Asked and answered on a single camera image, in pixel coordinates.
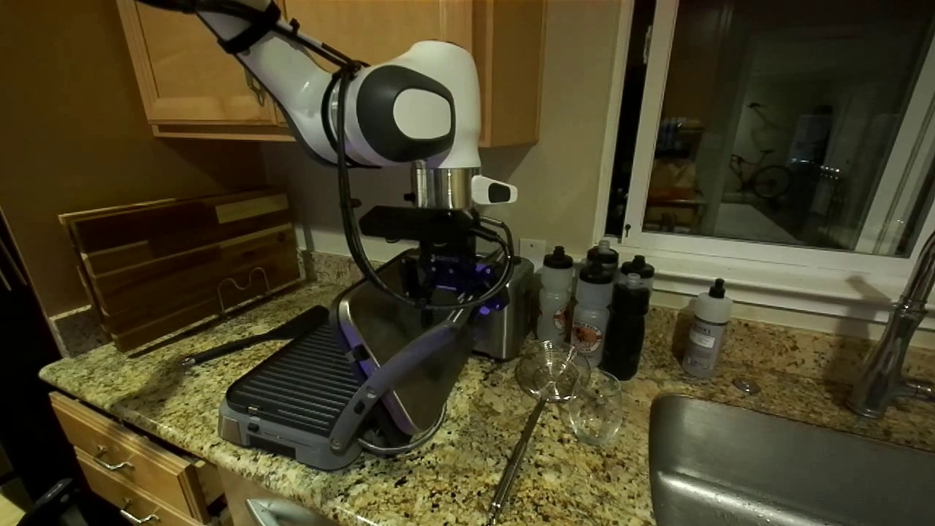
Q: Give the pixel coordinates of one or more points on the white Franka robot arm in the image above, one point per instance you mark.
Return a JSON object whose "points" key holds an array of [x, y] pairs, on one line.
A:
{"points": [[294, 75]]}

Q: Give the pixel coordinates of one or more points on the silver toaster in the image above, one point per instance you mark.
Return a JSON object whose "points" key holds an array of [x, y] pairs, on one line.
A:
{"points": [[505, 311]]}

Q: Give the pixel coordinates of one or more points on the white framed window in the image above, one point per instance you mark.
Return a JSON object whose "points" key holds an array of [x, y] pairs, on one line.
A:
{"points": [[779, 127]]}

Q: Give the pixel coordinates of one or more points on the silver black sandwich maker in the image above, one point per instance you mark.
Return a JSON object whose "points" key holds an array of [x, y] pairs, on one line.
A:
{"points": [[302, 389]]}

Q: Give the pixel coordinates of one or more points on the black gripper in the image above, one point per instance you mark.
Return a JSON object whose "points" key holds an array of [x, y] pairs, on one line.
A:
{"points": [[441, 259]]}

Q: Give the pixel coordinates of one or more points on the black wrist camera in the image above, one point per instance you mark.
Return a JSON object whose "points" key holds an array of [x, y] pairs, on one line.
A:
{"points": [[397, 222]]}

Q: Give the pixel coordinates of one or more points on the long thin metal utensil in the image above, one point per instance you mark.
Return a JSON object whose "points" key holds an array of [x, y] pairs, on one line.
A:
{"points": [[516, 456]]}

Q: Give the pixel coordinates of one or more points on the wooden base cabinet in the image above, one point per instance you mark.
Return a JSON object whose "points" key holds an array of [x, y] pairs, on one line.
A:
{"points": [[126, 456]]}

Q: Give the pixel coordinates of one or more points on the clear wine glass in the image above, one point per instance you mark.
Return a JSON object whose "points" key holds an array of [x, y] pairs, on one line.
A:
{"points": [[545, 370], [593, 419]]}

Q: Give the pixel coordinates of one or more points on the black sports bottle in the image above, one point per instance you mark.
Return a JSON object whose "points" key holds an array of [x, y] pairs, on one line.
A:
{"points": [[625, 324]]}

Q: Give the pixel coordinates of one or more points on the dark bottle black cap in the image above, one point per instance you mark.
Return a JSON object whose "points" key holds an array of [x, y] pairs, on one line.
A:
{"points": [[602, 256]]}

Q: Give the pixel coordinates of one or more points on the clear labelled bottle black cap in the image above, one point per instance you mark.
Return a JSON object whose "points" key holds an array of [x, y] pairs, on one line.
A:
{"points": [[592, 316]]}

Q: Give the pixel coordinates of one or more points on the stainless steel sink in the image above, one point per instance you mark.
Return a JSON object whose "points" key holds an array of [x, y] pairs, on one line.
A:
{"points": [[779, 468]]}

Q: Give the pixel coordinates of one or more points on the dark wooden box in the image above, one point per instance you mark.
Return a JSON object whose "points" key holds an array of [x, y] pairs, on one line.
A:
{"points": [[185, 266]]}

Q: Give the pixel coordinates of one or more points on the small grey bottle black cap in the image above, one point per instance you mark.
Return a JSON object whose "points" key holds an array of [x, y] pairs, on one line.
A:
{"points": [[706, 336]]}

